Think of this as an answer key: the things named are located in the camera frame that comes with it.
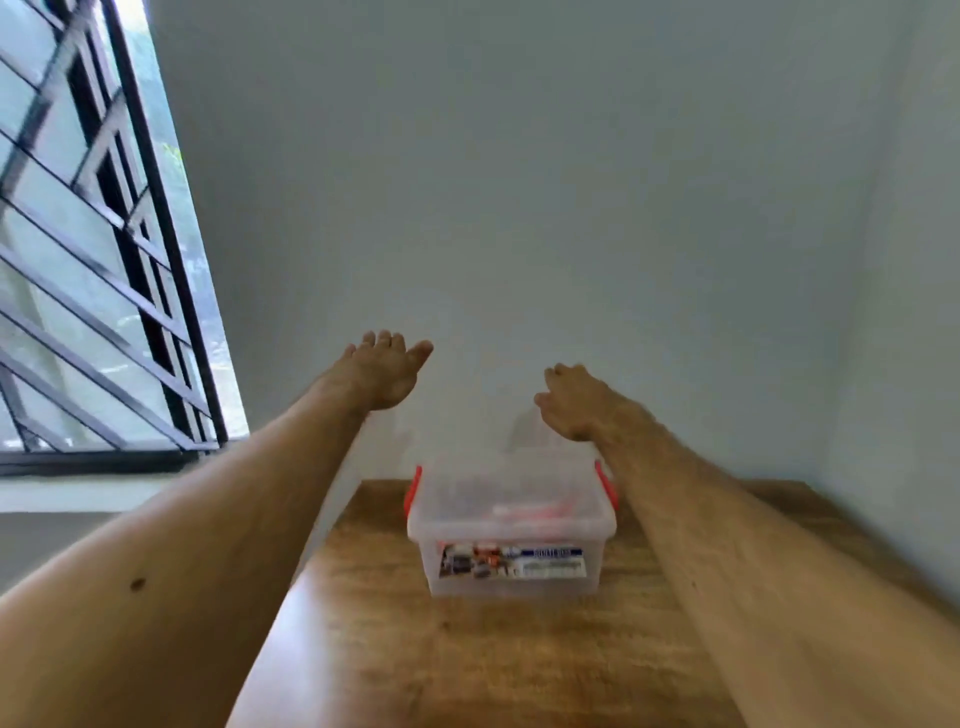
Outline person's right hand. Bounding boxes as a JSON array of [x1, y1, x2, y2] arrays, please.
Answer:
[[533, 363, 643, 444]]

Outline person's left hand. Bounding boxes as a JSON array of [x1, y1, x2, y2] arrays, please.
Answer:
[[321, 330, 435, 413]]

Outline person's left forearm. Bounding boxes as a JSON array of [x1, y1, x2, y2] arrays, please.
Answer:
[[0, 381, 370, 728]]

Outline person's right forearm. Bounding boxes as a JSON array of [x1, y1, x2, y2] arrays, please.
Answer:
[[592, 402, 960, 728]]

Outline red plastic pieces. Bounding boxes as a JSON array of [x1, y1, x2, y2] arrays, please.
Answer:
[[489, 501, 582, 524]]

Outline clear storage box red latches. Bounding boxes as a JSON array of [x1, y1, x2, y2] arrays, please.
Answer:
[[402, 448, 621, 600]]

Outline black metal window grille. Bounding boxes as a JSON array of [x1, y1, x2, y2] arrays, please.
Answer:
[[0, 0, 231, 478]]

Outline white window sill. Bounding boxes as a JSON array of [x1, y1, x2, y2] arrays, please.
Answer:
[[0, 472, 189, 516]]

